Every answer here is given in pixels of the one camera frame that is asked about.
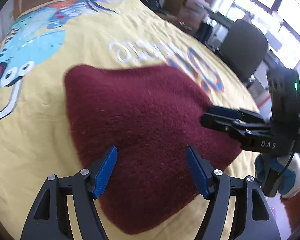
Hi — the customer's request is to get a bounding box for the dark red knitted sweater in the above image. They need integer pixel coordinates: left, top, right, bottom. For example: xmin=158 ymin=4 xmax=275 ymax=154
xmin=64 ymin=65 xmax=241 ymax=235

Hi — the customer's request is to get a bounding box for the right orange sleeved forearm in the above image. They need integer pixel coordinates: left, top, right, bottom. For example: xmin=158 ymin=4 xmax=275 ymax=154
xmin=281 ymin=192 xmax=300 ymax=231

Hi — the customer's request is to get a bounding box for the right gloved hand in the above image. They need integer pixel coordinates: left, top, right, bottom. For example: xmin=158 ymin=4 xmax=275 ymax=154
xmin=255 ymin=154 xmax=300 ymax=199

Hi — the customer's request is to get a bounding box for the black office chair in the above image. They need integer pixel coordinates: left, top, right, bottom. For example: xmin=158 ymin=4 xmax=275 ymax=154
xmin=215 ymin=19 xmax=269 ymax=85

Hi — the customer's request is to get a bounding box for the yellow cartoon print bedspread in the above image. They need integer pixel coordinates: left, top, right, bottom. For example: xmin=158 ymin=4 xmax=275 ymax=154
xmin=0 ymin=0 xmax=262 ymax=240

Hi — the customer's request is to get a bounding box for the black desk by window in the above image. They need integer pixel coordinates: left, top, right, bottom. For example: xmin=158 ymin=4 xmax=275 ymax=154
xmin=205 ymin=8 xmax=234 ymax=47

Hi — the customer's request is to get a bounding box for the brown wooden drawer cabinet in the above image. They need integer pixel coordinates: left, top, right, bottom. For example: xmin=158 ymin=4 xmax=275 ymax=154
xmin=163 ymin=0 xmax=210 ymax=36

